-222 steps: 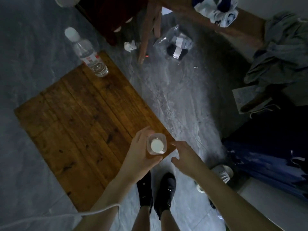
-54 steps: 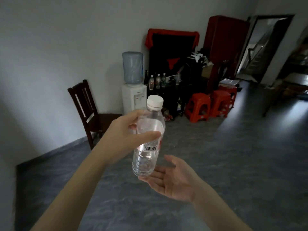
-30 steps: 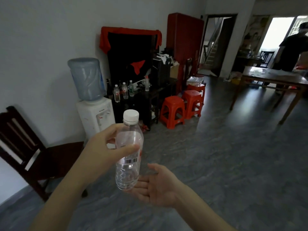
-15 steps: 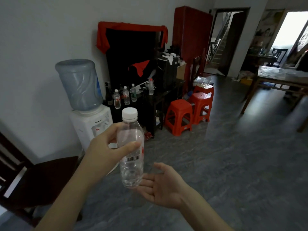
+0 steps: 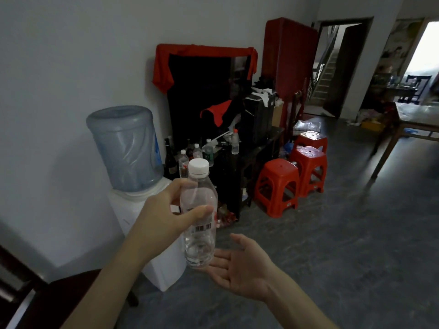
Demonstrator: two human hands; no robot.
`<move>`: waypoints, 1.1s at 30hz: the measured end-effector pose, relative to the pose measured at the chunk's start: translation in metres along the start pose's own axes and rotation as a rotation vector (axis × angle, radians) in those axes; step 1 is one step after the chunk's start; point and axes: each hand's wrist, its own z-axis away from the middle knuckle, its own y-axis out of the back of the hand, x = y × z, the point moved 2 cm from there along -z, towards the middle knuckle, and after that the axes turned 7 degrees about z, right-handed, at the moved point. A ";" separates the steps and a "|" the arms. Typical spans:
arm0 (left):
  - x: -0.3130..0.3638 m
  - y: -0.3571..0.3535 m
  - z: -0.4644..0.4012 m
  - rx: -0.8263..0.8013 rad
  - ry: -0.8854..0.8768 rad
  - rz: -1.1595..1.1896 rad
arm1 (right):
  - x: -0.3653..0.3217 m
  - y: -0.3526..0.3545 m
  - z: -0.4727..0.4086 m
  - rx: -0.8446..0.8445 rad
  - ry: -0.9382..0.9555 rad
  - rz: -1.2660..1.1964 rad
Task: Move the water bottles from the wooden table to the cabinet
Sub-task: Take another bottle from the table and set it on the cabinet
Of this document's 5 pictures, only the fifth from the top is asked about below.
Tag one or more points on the person's right hand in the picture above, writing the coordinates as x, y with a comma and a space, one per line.
247, 270

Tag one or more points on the person's left hand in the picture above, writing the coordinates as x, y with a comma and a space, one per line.
157, 222

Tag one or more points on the white water dispenser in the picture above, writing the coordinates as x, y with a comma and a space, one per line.
127, 212

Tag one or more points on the red label water bottle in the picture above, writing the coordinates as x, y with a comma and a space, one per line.
197, 152
183, 164
200, 243

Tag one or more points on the green label water bottle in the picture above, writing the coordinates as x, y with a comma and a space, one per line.
208, 154

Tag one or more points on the person's left forearm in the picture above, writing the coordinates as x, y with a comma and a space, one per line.
106, 291

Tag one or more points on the blue water jug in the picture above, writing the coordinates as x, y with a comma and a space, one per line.
123, 147

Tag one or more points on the colourful snack bag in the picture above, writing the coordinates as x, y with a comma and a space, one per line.
224, 215

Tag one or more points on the dark wine bottle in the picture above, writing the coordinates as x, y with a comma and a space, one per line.
170, 164

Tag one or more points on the brown liquor bottle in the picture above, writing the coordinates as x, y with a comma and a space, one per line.
189, 150

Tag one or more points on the red plastic stool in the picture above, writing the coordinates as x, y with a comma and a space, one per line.
277, 167
312, 142
308, 155

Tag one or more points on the clear bottle red cap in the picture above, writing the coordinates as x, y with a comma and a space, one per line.
235, 143

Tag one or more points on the small blue plastic bag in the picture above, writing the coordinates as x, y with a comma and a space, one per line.
288, 147

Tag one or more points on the black television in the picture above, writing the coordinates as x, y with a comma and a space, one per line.
199, 89

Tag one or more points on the black speaker box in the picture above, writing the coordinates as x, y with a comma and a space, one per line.
257, 119

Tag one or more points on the silver foil bags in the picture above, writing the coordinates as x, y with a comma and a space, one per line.
307, 126

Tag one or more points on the tan cardboard box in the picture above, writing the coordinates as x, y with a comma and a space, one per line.
277, 114

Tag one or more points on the white crumpled cloth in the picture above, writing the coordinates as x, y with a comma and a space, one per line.
262, 94

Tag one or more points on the red hanging cloth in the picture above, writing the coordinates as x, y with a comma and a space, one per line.
192, 50

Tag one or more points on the dark red wooden chair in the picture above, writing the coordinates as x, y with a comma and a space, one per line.
297, 99

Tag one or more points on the yellow box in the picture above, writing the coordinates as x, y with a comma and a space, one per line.
373, 126

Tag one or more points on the gray staircase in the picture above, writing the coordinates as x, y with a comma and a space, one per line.
324, 85

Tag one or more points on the dark red upright panel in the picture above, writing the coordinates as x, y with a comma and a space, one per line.
289, 54

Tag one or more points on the large brown dining table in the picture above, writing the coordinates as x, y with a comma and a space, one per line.
418, 114

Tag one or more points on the dark dining chair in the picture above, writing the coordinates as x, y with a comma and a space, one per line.
418, 77

